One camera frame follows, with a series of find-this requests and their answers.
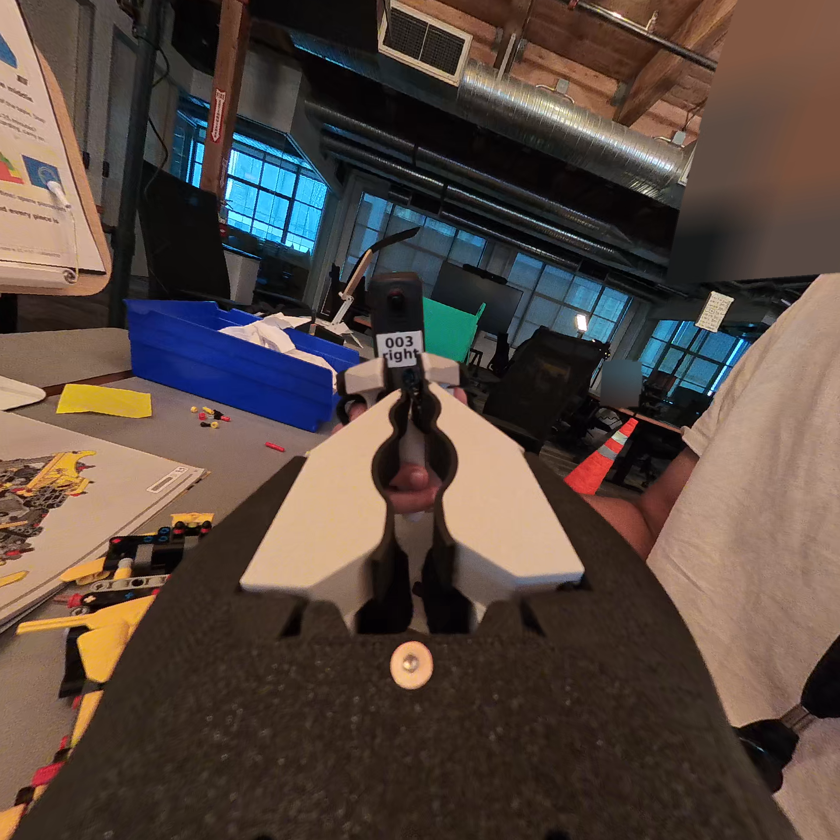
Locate black lanyard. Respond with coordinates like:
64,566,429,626
734,633,840,795

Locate silver ventilation duct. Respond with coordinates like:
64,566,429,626
458,59,693,206

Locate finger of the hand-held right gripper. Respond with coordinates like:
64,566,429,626
343,356,389,396
422,353,462,395

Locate scattered small toy brick pieces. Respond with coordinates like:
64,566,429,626
190,405,286,454

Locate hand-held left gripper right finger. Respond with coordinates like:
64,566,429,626
420,381,586,608

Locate open instruction booklet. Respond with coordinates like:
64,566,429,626
0,410,211,634

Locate white vent grille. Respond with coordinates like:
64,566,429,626
377,0,473,86

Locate large paned window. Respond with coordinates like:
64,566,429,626
187,141,329,256

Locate white paper note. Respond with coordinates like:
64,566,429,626
694,292,735,332

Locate yellow toy brick car model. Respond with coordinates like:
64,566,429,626
0,512,217,840

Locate blue storage bin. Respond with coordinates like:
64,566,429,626
125,298,361,434

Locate white crumpled paper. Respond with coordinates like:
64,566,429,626
218,313,336,370

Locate person's right forearm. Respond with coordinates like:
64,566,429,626
581,446,700,560

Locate yellow paper piece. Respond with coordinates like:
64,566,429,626
56,384,153,420

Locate person's right hand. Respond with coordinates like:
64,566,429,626
386,462,439,516

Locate orange traffic cone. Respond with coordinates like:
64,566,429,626
563,416,639,496

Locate black computer monitor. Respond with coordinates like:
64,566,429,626
430,261,526,337

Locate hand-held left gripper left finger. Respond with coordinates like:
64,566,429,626
239,387,409,601

